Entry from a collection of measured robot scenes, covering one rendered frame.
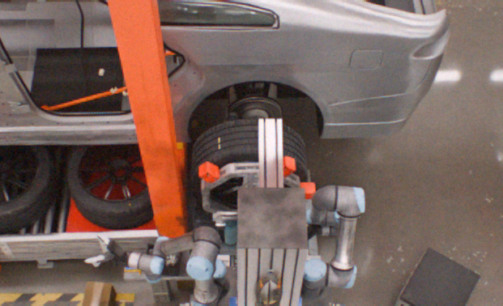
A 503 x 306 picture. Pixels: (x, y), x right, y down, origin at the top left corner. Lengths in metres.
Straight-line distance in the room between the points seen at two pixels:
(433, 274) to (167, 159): 1.84
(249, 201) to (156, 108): 0.78
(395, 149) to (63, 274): 2.48
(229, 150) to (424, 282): 1.47
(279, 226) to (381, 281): 2.27
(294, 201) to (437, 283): 1.99
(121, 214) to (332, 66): 1.57
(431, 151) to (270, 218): 2.91
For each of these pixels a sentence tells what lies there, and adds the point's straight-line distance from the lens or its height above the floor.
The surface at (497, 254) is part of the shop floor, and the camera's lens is 5.00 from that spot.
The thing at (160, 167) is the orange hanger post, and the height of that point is 1.29.
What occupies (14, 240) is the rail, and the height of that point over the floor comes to 0.39.
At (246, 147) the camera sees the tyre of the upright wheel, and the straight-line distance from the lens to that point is 3.70.
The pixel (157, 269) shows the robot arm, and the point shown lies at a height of 1.24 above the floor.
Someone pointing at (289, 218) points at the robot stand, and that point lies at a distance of 2.52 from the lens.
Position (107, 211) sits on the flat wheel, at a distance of 4.36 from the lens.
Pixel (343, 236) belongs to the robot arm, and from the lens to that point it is 3.44.
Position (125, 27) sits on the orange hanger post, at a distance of 2.76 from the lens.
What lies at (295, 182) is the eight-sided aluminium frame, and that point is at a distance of 3.82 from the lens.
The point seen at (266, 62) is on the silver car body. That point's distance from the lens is 3.69.
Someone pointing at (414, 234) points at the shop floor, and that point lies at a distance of 4.91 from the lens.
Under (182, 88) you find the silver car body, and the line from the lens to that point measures 3.88.
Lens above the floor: 4.24
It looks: 57 degrees down
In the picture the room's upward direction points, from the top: 1 degrees clockwise
